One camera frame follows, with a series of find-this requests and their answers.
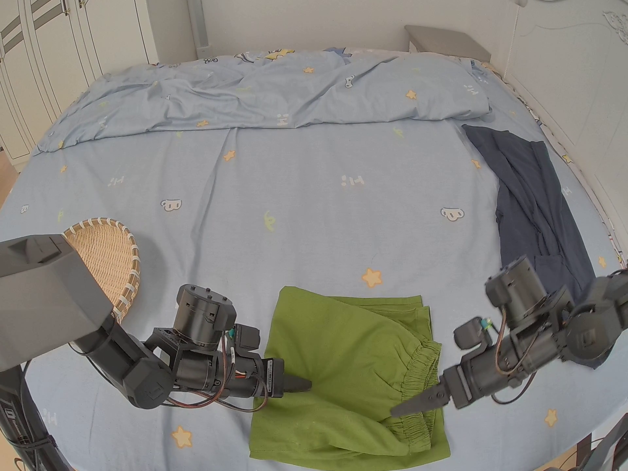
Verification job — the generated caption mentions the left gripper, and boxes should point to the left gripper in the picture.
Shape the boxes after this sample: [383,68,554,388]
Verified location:
[215,351,286,400]

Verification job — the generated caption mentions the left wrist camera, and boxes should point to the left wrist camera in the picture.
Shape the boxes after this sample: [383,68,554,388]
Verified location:
[231,324,262,357]

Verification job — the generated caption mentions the bed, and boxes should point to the bed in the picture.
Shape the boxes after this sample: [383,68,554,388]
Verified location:
[0,0,628,471]

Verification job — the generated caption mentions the pale blue quilt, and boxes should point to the pale blue quilt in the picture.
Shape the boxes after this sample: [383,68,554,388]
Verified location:
[32,46,493,155]

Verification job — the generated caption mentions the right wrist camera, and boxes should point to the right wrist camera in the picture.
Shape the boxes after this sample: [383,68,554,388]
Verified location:
[454,317,494,349]

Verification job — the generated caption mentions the white wardrobe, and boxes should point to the white wardrobe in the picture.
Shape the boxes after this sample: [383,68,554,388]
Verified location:
[0,0,160,163]

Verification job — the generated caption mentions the grey bedside table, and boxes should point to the grey bedside table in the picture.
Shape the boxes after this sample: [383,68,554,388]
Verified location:
[405,24,492,62]

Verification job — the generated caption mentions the green shorts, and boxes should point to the green shorts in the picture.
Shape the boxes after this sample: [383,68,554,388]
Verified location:
[249,286,450,461]

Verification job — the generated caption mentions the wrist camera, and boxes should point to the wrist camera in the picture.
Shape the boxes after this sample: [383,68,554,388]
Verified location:
[231,324,262,357]
[454,317,494,349]

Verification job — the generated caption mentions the round woven basket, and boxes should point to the round woven basket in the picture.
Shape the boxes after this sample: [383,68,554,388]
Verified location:
[63,217,142,325]

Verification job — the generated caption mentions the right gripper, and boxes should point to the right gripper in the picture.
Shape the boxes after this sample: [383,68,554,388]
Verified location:
[438,333,536,410]

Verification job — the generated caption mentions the grey upright wall duct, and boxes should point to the grey upright wall duct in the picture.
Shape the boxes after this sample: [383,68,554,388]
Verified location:
[184,0,210,51]

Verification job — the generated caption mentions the dark blue garment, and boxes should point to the dark blue garment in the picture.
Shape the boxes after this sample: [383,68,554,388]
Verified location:
[462,124,614,370]

